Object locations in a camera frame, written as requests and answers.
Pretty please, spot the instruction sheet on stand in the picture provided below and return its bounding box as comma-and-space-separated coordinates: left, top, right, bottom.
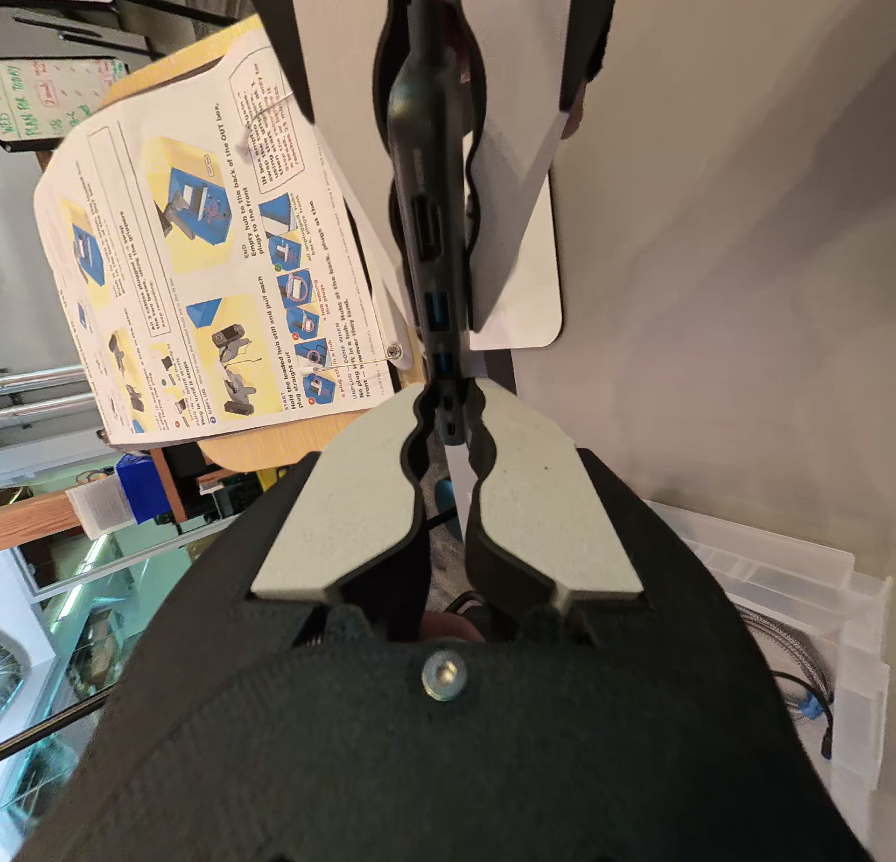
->
84, 16, 428, 474

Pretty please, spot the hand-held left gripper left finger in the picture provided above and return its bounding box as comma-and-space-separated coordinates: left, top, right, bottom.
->
252, 382, 432, 625

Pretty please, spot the printed instruction sheet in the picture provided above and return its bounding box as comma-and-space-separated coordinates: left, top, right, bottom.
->
35, 30, 407, 450

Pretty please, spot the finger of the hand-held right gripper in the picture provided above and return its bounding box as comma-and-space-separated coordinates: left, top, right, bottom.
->
236, 0, 421, 348
460, 0, 624, 338

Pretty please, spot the white document stand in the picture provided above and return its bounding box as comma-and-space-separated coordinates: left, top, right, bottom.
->
474, 163, 564, 352

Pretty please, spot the clear plastic organizer box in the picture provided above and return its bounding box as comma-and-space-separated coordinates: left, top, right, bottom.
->
651, 499, 896, 793

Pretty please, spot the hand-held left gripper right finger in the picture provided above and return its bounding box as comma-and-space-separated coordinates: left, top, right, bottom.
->
462, 380, 645, 625

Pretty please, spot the black slim usb hub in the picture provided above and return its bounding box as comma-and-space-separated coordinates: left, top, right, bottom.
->
371, 0, 484, 443

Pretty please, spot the small blue plastic bin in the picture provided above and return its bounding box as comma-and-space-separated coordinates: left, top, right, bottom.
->
117, 454, 163, 520

